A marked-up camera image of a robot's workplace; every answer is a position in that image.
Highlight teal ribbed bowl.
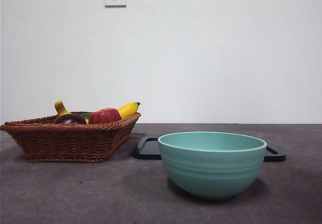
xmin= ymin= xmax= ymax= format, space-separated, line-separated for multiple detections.
xmin=157 ymin=131 xmax=268 ymax=201

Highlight dark purple plum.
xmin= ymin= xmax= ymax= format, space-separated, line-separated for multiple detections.
xmin=53 ymin=113 xmax=87 ymax=125

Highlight yellow banana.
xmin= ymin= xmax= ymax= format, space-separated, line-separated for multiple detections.
xmin=54 ymin=100 xmax=141 ymax=124

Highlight black rectangular tray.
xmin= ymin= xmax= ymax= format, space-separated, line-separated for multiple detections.
xmin=132 ymin=136 xmax=287 ymax=163

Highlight red apple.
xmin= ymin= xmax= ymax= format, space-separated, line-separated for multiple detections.
xmin=88 ymin=107 xmax=122 ymax=125

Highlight brown wicker basket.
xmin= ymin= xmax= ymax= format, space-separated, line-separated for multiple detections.
xmin=0 ymin=112 xmax=142 ymax=163

